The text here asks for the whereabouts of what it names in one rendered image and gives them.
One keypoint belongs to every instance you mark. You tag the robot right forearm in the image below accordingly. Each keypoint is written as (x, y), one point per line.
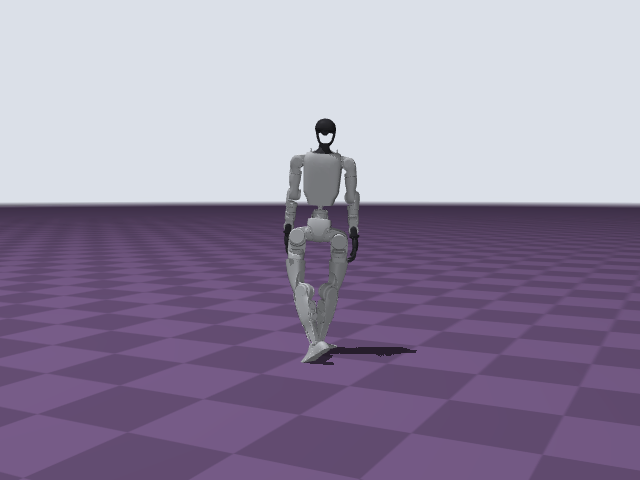
(353, 216)

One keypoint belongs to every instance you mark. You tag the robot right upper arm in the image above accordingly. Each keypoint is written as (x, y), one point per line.
(349, 165)

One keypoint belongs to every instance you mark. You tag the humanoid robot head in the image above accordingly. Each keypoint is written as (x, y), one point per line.
(325, 126)

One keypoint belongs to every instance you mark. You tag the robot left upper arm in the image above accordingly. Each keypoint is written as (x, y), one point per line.
(296, 163)

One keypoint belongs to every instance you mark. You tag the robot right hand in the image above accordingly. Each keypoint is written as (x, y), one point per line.
(354, 237)

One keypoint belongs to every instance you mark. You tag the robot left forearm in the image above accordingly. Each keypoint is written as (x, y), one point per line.
(290, 213)

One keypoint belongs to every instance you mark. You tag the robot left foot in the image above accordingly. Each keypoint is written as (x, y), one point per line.
(315, 352)

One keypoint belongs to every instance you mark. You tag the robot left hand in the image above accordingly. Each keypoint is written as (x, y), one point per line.
(286, 237)

